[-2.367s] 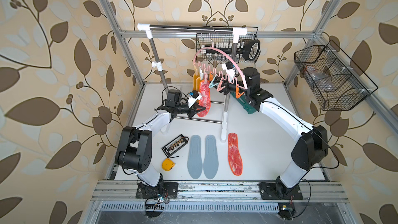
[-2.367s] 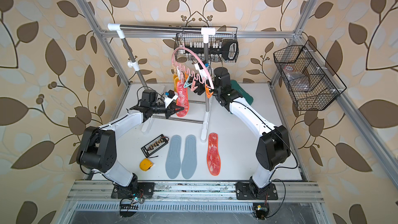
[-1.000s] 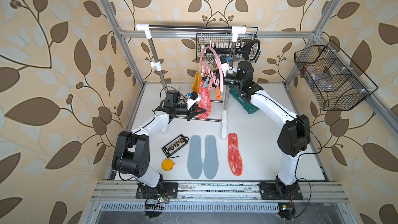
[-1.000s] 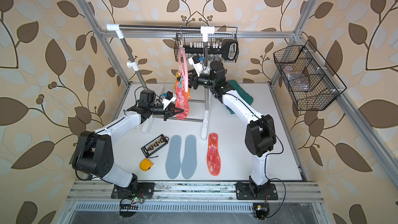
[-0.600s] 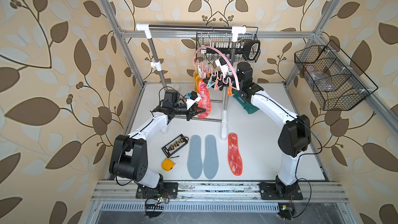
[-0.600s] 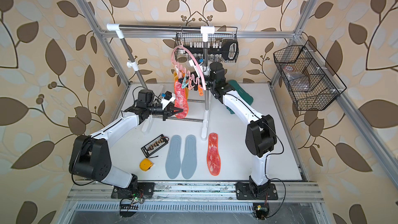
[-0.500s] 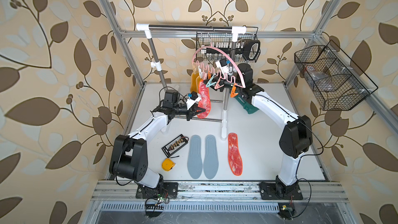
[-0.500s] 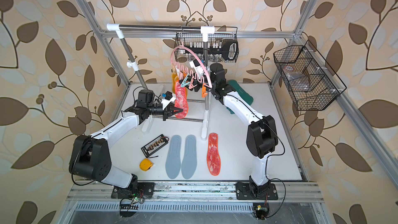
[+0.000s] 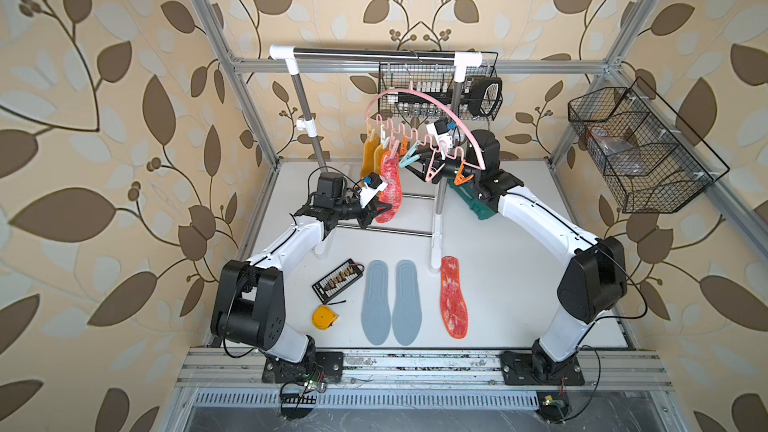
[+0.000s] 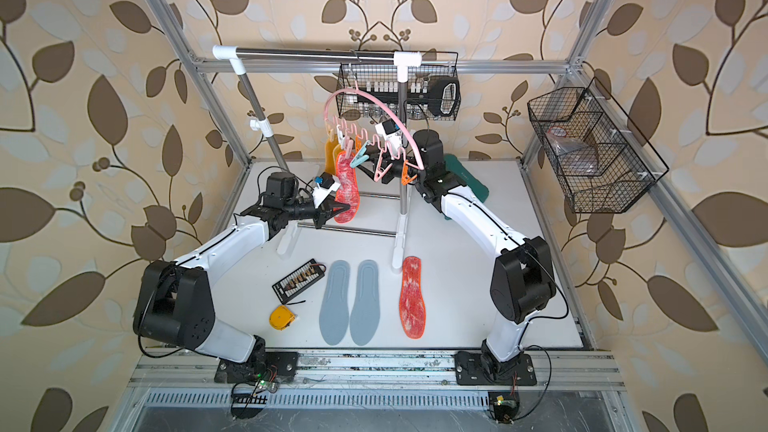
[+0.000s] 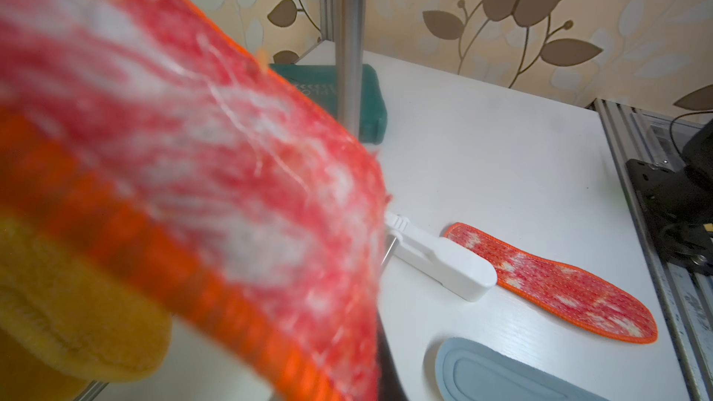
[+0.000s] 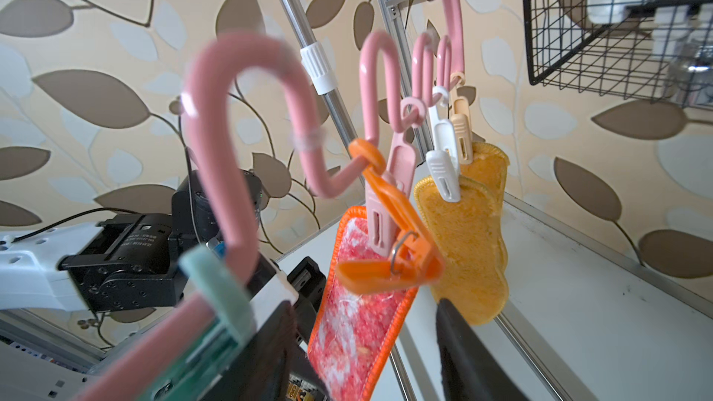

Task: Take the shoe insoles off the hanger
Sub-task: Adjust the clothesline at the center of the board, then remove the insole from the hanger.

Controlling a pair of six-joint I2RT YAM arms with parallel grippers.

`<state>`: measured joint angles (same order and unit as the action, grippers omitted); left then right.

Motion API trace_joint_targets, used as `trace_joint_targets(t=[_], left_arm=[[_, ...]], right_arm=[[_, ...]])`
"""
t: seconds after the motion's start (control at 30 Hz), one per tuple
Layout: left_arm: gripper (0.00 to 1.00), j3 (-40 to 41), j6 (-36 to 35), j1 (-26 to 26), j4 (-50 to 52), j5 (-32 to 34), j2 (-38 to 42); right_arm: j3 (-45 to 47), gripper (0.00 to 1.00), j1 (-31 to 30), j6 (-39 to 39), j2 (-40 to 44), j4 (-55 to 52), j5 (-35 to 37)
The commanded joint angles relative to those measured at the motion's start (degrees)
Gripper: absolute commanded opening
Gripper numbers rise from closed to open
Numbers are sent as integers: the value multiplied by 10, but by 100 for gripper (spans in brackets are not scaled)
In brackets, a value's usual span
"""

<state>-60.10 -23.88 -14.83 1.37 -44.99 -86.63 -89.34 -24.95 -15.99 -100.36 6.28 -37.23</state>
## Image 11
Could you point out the red insole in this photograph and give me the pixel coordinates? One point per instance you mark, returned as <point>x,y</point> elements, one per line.
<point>138,134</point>
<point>567,292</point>

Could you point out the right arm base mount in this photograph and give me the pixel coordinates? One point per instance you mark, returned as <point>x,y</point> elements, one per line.
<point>677,205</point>

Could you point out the white clothes rack with steel bars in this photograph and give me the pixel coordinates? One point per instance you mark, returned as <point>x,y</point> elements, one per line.
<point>416,158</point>

